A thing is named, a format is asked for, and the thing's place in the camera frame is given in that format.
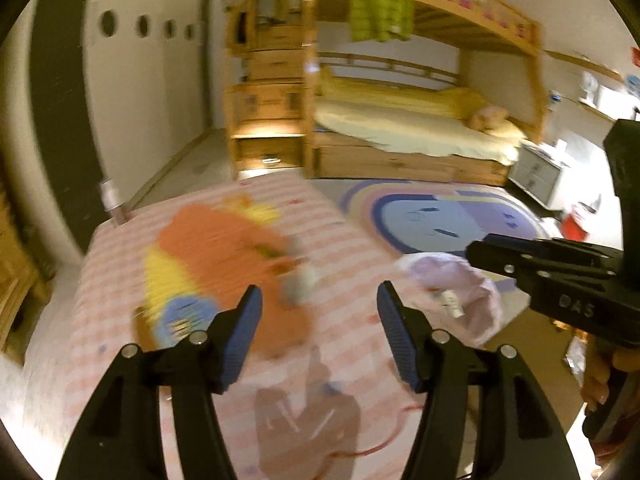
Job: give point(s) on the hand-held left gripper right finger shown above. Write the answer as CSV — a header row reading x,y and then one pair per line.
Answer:
x,y
400,340

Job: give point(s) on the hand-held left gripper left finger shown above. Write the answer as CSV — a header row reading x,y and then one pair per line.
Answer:
x,y
240,340

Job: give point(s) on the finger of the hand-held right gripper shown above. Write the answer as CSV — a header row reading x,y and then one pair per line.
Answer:
x,y
500,259
550,247

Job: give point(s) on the person's right hand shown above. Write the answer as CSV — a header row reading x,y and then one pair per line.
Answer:
x,y
597,375

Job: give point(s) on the red item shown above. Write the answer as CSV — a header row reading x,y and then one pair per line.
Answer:
x,y
575,225

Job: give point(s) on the white tube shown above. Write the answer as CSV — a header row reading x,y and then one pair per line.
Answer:
x,y
450,302

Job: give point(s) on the white nightstand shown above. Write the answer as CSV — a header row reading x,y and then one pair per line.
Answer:
x,y
537,172

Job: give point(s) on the rainbow rug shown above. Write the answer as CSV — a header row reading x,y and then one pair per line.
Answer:
x,y
425,220

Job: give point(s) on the orange plush toy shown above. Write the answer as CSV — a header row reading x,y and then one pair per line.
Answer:
x,y
225,255

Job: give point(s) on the yellow fringed item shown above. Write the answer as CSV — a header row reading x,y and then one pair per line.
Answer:
x,y
255,211

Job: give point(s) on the wooden bunk bed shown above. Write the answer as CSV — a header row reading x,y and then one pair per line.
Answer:
x,y
400,160

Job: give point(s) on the beige plush toy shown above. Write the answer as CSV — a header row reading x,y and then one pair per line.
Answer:
x,y
487,117

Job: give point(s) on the pale yellow bed sheet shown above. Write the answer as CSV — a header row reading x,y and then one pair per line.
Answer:
x,y
410,132

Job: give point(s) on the person's red clothing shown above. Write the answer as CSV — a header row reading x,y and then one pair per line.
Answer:
x,y
620,455

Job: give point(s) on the yellow blanket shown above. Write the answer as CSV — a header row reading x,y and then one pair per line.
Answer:
x,y
400,97

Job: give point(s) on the tall wooden cabinet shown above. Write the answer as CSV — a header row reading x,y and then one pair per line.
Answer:
x,y
20,280

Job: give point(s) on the wooden staircase drawers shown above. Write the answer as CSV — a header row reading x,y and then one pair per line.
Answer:
x,y
270,105

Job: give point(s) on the white wardrobe with round holes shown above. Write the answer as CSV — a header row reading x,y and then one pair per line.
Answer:
x,y
140,85

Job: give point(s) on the green puffer jacket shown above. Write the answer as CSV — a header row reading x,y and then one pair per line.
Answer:
x,y
380,5

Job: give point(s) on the wooden wall shelf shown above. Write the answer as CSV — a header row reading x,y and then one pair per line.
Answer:
x,y
600,110

